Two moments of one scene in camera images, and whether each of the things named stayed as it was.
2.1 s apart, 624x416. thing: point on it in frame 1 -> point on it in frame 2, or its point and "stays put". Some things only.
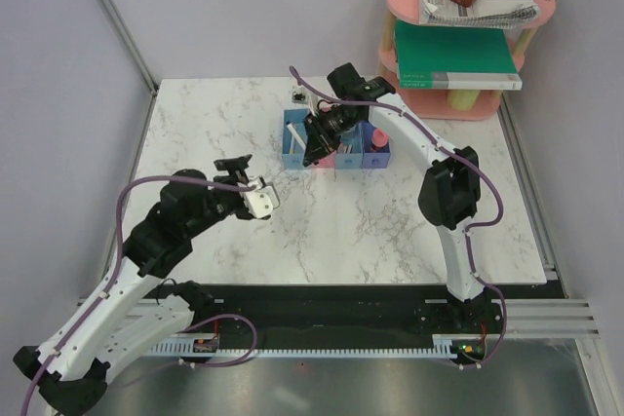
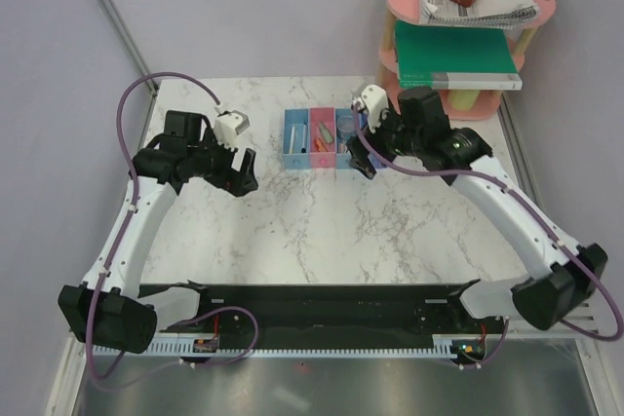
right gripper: x=317 y=147 -> x=360 y=157
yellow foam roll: x=462 y=99 stays put
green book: x=454 y=57 stays put
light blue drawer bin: x=295 y=117 stays put
